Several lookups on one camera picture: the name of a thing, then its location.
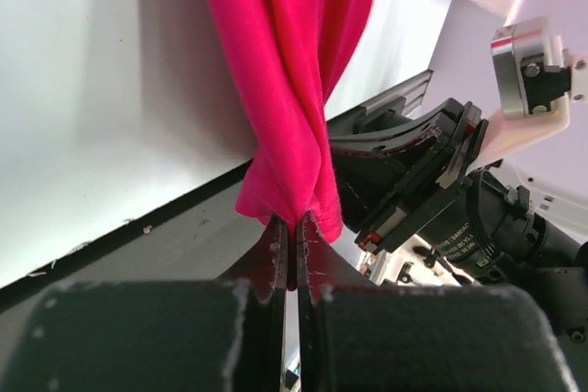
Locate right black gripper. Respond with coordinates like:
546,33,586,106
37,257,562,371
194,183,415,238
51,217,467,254
328,98,509,282

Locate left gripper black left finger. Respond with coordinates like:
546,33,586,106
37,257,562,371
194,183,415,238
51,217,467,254
1,218,288,391

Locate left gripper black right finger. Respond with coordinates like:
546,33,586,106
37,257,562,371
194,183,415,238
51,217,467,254
296,214,579,391

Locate red t shirt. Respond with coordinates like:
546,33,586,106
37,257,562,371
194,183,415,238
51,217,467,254
233,0,385,292

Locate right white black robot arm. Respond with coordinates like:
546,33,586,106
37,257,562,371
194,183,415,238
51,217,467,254
328,99,587,343

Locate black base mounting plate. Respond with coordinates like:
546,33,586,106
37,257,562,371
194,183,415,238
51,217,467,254
1,164,263,311

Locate aluminium frame rail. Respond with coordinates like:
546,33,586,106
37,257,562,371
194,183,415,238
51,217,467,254
327,69,434,127

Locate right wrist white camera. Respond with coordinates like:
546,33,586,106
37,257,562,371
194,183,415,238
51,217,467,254
470,17,587,169

